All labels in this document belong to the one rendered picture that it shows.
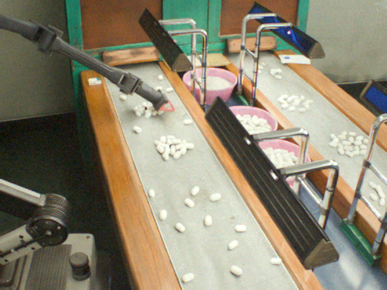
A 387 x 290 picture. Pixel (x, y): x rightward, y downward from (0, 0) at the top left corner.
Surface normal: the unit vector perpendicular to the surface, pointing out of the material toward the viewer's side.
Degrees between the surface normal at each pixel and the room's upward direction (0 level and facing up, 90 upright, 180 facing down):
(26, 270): 0
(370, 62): 90
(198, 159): 0
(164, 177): 0
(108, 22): 90
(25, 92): 90
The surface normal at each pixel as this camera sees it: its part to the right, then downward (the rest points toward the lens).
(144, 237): 0.02, -0.84
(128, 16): 0.30, 0.52
